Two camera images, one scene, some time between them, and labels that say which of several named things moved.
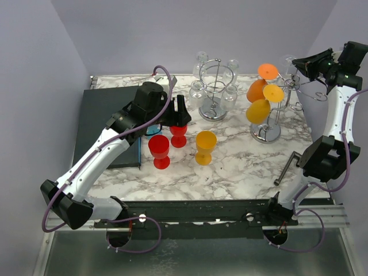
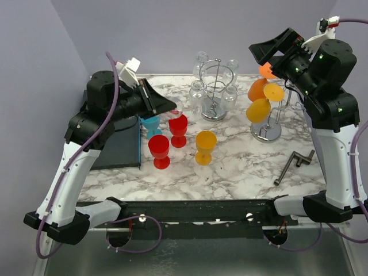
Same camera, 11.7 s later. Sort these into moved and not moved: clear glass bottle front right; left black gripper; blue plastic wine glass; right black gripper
Moved: right black gripper; left black gripper
Not moved: blue plastic wine glass; clear glass bottle front right
